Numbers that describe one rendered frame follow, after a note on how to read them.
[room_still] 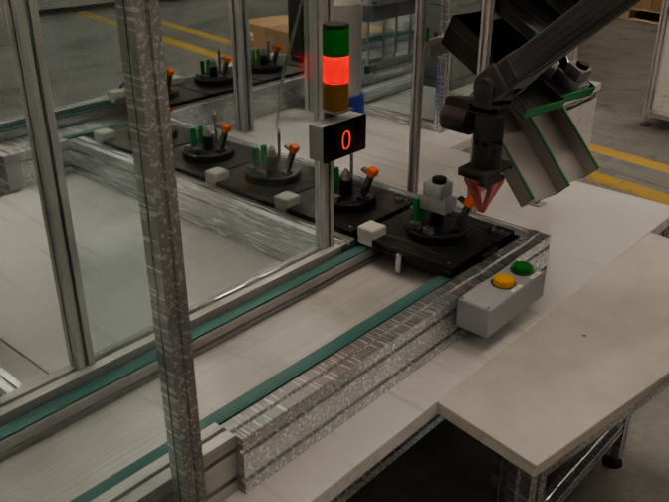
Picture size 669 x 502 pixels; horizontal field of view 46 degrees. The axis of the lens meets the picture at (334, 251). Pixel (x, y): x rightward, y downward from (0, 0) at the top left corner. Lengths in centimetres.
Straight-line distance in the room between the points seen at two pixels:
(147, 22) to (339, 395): 70
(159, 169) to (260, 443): 49
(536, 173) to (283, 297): 70
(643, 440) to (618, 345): 123
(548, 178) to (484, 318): 55
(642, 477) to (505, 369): 125
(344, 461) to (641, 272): 91
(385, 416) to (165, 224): 61
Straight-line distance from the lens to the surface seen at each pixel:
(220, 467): 115
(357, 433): 129
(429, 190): 164
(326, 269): 158
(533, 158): 190
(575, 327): 162
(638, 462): 271
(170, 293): 88
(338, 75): 148
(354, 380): 129
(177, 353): 92
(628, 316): 170
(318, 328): 144
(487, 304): 146
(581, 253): 192
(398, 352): 136
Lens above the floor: 168
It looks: 26 degrees down
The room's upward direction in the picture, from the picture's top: straight up
